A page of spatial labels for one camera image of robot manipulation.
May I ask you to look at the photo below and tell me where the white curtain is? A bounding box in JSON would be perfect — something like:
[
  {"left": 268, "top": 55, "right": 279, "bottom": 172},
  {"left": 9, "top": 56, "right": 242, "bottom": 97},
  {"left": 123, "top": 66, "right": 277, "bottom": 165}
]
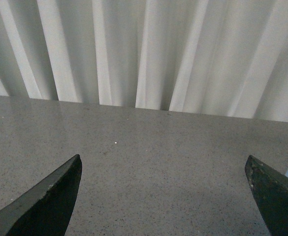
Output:
[{"left": 0, "top": 0, "right": 288, "bottom": 121}]

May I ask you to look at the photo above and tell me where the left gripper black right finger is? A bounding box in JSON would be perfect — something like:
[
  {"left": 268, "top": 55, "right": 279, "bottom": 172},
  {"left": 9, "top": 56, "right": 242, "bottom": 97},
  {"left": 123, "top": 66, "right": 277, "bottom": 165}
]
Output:
[{"left": 245, "top": 155, "right": 288, "bottom": 236}]

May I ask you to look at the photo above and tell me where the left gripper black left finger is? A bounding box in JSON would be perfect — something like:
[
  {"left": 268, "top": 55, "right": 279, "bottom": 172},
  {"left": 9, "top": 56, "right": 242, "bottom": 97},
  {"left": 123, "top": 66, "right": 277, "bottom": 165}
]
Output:
[{"left": 0, "top": 154, "right": 82, "bottom": 236}]

